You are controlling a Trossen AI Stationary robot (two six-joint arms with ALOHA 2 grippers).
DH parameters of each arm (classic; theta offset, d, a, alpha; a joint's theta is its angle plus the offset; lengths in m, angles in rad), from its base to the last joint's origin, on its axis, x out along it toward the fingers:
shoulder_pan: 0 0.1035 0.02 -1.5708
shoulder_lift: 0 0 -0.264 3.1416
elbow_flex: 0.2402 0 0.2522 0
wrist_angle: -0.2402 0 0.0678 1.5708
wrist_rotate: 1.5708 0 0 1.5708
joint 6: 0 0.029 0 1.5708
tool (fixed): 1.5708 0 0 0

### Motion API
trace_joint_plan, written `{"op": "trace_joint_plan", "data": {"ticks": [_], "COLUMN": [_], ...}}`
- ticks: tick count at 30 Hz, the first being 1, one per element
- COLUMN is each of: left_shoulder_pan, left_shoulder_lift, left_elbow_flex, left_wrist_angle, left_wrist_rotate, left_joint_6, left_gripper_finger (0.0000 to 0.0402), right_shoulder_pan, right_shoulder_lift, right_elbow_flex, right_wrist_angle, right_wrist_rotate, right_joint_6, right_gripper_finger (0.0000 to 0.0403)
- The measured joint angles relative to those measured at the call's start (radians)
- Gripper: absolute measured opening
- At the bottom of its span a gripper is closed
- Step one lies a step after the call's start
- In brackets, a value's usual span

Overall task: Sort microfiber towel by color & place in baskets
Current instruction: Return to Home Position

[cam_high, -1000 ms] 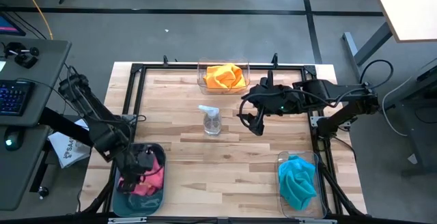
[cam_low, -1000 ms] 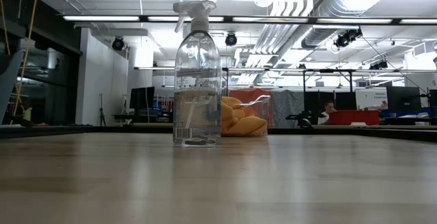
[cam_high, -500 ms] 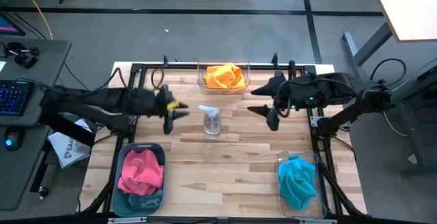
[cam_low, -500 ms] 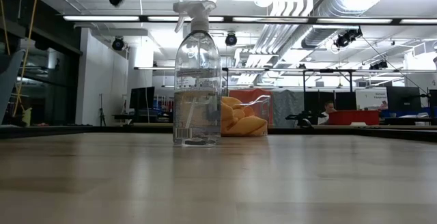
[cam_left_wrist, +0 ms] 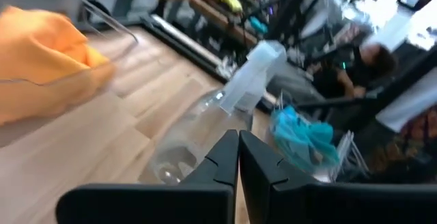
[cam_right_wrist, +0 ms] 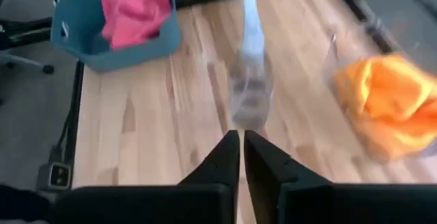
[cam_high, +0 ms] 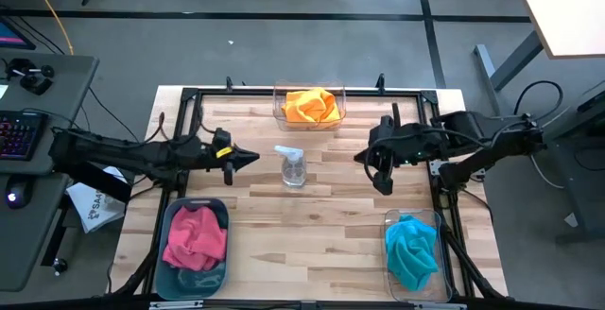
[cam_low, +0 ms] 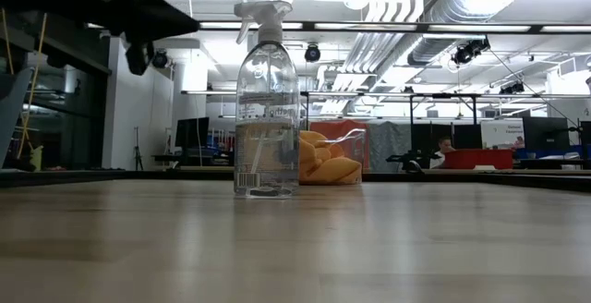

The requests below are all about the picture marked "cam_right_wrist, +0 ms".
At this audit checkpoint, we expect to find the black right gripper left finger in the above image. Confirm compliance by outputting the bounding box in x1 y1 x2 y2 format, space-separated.
53 129 240 224

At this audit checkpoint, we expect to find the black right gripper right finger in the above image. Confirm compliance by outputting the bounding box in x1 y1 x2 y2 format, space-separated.
243 129 437 224

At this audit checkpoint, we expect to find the pink microfiber towel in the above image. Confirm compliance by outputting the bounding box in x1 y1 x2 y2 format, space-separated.
98 0 173 51

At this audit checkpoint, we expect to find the orange microfiber towel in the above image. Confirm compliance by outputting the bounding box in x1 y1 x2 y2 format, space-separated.
333 54 437 160

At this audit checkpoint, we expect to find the clear spray bottle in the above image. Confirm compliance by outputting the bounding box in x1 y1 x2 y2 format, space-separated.
227 0 274 132

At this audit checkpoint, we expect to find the clear plastic basket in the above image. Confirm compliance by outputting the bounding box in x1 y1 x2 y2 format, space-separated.
322 10 437 162

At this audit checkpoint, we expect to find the grey power box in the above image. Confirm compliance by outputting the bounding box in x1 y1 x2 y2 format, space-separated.
36 162 73 192

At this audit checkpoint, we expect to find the teal plastic basket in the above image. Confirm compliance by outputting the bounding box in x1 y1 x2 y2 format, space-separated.
50 0 182 74

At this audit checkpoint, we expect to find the office chair base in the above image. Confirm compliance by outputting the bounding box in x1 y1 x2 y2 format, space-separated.
0 51 56 76

